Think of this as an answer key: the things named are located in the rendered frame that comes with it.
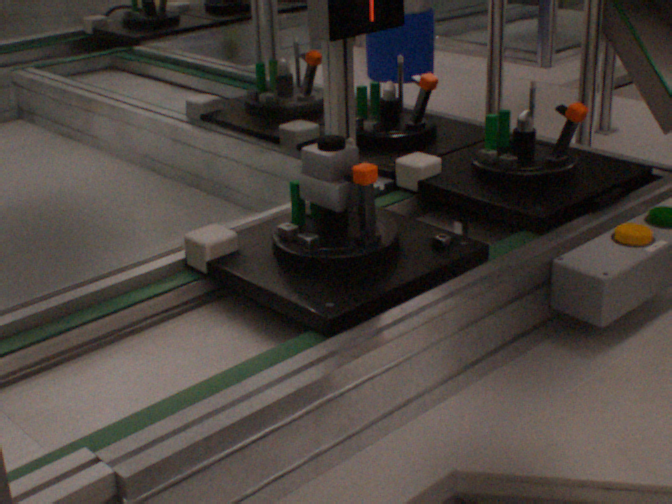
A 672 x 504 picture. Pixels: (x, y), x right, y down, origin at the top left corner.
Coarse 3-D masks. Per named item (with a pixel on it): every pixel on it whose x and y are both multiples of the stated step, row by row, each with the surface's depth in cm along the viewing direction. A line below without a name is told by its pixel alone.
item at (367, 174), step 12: (360, 168) 98; (372, 168) 98; (348, 180) 100; (360, 180) 98; (372, 180) 98; (360, 192) 99; (372, 192) 99; (360, 204) 100; (372, 204) 100; (360, 216) 100; (372, 216) 100; (360, 228) 101; (372, 228) 101
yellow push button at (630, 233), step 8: (624, 224) 108; (632, 224) 108; (640, 224) 108; (616, 232) 107; (624, 232) 106; (632, 232) 106; (640, 232) 106; (648, 232) 106; (624, 240) 106; (632, 240) 105; (640, 240) 105; (648, 240) 106
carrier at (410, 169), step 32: (416, 160) 126; (448, 160) 132; (480, 160) 124; (512, 160) 120; (544, 160) 124; (576, 160) 124; (608, 160) 129; (416, 192) 126; (448, 192) 121; (480, 192) 120; (512, 192) 119; (544, 192) 119; (576, 192) 118; (608, 192) 120; (544, 224) 112
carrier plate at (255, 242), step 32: (256, 224) 113; (416, 224) 111; (224, 256) 105; (256, 256) 104; (416, 256) 103; (448, 256) 103; (480, 256) 105; (256, 288) 98; (288, 288) 97; (320, 288) 97; (352, 288) 96; (384, 288) 96; (416, 288) 98; (320, 320) 92; (352, 320) 93
